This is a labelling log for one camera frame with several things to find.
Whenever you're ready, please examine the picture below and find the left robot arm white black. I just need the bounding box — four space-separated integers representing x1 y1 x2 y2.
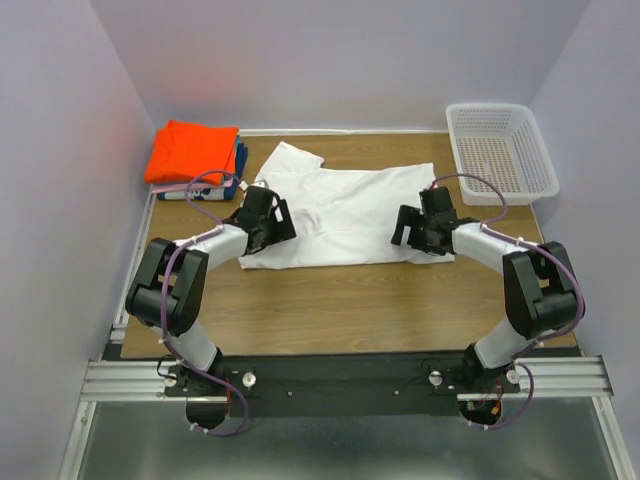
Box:
125 183 296 395

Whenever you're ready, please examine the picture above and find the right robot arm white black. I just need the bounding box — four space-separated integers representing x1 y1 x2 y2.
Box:
391 187 585 392

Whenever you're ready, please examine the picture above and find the blue white folded t shirt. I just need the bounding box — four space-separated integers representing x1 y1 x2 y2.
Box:
156 142 251 202

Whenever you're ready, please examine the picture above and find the orange folded t shirt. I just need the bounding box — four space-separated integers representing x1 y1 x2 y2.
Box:
143 120 239 186

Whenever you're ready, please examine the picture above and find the white plastic basket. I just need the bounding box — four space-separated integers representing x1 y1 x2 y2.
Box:
445 103 560 206

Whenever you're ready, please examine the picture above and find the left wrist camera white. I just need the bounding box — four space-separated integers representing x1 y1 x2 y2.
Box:
238 180 270 193

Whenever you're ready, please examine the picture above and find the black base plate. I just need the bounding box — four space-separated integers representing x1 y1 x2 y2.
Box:
159 350 520 427

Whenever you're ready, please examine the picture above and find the left side aluminium rail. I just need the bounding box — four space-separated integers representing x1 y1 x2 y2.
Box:
109 191 155 344

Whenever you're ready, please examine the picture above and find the aluminium frame rail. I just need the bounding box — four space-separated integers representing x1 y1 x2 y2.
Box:
80 357 614 402

